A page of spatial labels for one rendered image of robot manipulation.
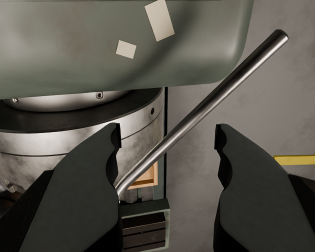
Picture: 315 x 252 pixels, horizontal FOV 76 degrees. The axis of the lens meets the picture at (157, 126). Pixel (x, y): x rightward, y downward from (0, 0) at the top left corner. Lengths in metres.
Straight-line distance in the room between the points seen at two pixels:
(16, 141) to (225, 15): 0.26
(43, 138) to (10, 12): 0.13
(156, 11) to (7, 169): 0.27
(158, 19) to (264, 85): 1.81
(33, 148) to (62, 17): 0.16
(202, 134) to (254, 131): 0.53
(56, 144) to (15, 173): 0.09
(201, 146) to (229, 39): 1.78
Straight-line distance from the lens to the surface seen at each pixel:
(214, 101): 0.17
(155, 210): 0.90
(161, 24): 0.20
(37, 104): 0.31
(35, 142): 0.28
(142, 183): 0.80
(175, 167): 2.05
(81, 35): 0.20
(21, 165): 0.31
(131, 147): 0.30
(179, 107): 1.69
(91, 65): 0.21
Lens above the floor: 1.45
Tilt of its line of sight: 58 degrees down
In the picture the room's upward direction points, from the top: 159 degrees clockwise
